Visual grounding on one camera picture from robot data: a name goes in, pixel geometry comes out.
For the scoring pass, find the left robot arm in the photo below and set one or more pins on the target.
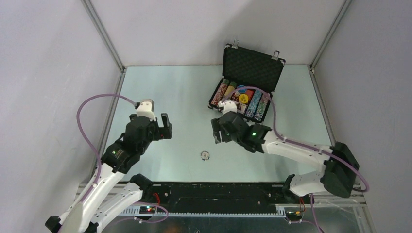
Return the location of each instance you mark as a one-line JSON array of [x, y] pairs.
[[90, 212]]

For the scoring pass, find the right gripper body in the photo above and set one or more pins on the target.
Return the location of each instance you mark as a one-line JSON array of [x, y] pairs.
[[225, 137]]

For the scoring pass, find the yellow big blind button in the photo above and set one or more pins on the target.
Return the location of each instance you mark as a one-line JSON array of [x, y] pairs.
[[243, 98]]

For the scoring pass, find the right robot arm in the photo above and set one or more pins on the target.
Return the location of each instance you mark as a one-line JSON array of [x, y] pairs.
[[224, 147]]

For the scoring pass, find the black poker set case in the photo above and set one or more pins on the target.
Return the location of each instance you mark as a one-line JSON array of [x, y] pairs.
[[255, 70]]

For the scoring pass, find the white poker chip front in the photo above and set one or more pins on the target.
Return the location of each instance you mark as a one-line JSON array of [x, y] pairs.
[[205, 155]]

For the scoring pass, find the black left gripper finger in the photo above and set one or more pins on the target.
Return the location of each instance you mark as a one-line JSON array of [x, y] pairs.
[[165, 132], [165, 120]]

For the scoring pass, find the light blue chip stack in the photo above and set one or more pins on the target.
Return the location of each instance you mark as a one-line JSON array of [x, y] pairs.
[[253, 104]]

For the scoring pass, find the blue playing card deck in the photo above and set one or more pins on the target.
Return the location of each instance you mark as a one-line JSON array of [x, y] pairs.
[[241, 107]]

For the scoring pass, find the red card deck in case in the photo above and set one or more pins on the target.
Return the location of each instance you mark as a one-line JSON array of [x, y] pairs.
[[248, 92]]

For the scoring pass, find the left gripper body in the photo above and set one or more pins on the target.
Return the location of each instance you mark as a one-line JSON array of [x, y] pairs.
[[153, 134]]

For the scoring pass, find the grey poker chip stack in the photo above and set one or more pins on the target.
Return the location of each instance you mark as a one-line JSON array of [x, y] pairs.
[[229, 91]]

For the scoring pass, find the red poker chip stack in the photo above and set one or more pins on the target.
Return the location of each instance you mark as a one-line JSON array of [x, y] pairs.
[[220, 92]]

